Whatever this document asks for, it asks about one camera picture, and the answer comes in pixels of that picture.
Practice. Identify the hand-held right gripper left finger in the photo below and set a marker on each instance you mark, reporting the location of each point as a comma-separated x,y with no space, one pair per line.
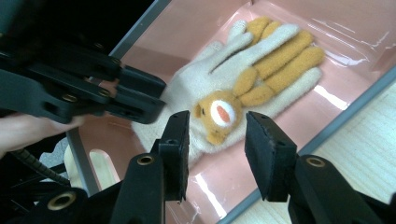
174,161

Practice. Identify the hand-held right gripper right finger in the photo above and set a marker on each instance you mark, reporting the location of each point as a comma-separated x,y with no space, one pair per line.
267,161

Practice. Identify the cream glove with bear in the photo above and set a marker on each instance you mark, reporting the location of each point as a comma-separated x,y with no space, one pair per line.
202,77

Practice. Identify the pink basin grey rim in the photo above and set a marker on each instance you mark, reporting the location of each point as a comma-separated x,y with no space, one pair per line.
186,31

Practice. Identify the cream glove orange fingers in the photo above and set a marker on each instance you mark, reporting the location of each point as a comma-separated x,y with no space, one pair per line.
258,26

